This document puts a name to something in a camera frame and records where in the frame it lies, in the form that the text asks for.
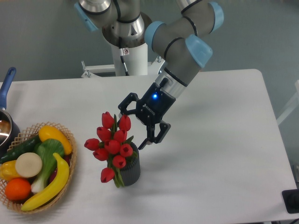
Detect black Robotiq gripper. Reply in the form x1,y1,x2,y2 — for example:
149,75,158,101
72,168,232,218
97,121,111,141
117,82,177,150

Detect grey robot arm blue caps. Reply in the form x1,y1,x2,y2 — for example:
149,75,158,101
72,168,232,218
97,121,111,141
74,0,224,149

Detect orange fruit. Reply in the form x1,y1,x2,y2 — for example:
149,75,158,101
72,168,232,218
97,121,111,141
5,178,31,201

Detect green bok choy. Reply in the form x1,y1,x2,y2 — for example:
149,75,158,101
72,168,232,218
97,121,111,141
31,139,64,194

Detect white frame at right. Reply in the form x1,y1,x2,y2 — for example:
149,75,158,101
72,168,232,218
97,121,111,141
276,80,299,126

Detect red tulip bouquet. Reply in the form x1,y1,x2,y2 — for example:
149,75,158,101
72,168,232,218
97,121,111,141
84,112,134,183

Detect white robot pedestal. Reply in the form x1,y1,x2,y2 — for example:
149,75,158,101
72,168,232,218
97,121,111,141
81,44,166,78

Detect black device at edge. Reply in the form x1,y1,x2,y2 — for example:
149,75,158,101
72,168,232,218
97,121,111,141
282,189,299,214

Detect blue handled saucepan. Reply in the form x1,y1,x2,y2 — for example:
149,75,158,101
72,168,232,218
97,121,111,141
0,67,20,157

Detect yellow bell pepper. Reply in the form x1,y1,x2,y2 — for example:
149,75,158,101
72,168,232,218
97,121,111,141
0,160,21,181

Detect red vegetable in basket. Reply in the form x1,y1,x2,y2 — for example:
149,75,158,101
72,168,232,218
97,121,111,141
48,155,71,184

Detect yellow squash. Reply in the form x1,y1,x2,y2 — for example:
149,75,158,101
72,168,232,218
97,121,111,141
38,126,72,155

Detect woven wicker basket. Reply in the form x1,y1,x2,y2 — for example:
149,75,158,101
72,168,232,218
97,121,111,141
0,122,77,214

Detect dark grey ribbed vase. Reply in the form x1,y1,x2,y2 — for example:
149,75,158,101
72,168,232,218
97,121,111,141
107,142,141,188

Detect green cucumber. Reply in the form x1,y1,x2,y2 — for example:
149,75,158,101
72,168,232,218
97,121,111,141
0,135,41,164

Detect yellow banana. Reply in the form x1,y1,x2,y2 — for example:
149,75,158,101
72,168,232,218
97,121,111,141
21,153,70,211

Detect beige round bun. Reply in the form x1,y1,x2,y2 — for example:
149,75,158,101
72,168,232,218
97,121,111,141
15,153,43,178

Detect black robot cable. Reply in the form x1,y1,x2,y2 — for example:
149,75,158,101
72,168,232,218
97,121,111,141
118,37,130,77

